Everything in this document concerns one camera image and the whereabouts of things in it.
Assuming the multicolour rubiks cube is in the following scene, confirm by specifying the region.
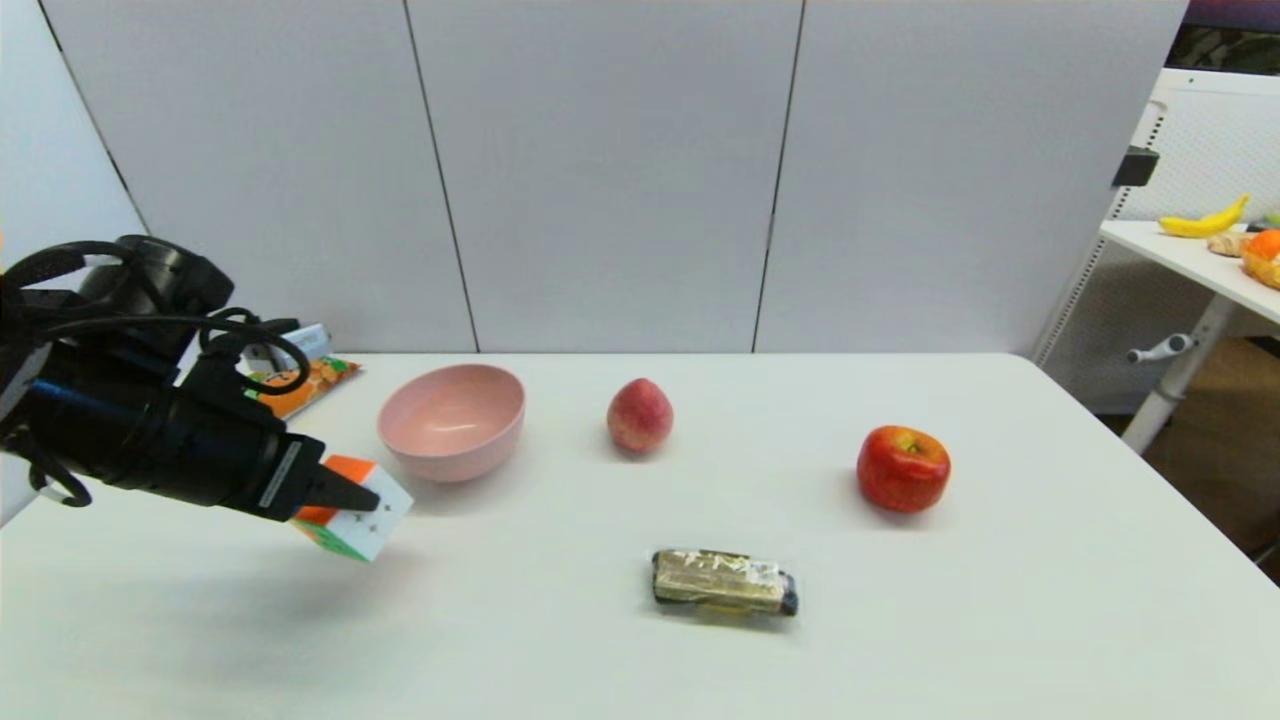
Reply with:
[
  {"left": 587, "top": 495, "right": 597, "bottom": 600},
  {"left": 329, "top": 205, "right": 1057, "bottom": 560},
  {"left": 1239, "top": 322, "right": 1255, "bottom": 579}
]
[{"left": 292, "top": 455, "right": 415, "bottom": 563}]

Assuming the orange snack packet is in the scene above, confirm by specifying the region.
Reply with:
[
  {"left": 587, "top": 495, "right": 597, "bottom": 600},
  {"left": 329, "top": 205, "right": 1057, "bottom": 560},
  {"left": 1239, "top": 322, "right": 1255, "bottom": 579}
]
[{"left": 245, "top": 357, "right": 362, "bottom": 421}]

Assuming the pink bowl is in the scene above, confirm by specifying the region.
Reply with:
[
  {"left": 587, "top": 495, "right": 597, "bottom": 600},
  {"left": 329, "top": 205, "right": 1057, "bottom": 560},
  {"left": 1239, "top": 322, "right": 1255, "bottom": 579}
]
[{"left": 377, "top": 364, "right": 526, "bottom": 484}]

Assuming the pink peach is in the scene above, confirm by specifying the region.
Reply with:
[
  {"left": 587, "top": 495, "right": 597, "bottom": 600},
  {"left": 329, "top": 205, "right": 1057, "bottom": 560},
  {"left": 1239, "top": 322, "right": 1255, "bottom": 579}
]
[{"left": 606, "top": 378, "right": 675, "bottom": 454}]

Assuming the red apple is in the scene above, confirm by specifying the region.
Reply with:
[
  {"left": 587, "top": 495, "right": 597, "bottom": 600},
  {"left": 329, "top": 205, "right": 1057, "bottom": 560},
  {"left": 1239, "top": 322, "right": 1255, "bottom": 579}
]
[{"left": 856, "top": 425, "right": 952, "bottom": 514}]

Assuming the black clamp block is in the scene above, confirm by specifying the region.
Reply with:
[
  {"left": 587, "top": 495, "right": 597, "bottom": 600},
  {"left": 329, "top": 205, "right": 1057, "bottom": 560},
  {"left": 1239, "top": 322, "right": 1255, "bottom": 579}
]
[{"left": 1111, "top": 147, "right": 1160, "bottom": 189}]

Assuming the white side table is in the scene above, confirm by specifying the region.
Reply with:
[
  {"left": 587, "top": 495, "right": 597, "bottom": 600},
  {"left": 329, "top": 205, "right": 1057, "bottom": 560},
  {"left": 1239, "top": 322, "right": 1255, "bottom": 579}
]
[{"left": 1098, "top": 219, "right": 1280, "bottom": 457}]

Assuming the yellow banana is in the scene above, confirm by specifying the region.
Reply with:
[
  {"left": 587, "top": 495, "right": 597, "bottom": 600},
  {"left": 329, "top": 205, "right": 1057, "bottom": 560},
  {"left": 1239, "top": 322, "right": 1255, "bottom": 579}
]
[{"left": 1158, "top": 194, "right": 1250, "bottom": 239}]

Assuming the white pegboard panel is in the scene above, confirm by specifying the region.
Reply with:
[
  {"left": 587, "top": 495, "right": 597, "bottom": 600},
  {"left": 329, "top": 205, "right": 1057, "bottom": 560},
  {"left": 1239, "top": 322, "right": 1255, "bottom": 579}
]
[{"left": 1030, "top": 68, "right": 1280, "bottom": 416}]

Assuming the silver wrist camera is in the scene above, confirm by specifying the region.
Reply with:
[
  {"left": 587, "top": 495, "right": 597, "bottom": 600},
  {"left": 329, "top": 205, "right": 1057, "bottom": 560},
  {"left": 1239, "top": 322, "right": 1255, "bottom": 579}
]
[{"left": 240, "top": 322, "right": 333, "bottom": 373}]

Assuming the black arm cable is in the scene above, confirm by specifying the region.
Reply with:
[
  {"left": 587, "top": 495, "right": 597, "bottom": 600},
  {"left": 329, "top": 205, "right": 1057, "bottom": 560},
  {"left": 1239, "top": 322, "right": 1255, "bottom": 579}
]
[{"left": 0, "top": 240, "right": 311, "bottom": 398}]

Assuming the white table crank handle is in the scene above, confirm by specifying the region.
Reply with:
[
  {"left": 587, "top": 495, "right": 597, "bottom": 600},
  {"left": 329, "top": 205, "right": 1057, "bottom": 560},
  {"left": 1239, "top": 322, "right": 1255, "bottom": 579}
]
[{"left": 1125, "top": 334, "right": 1197, "bottom": 366}]

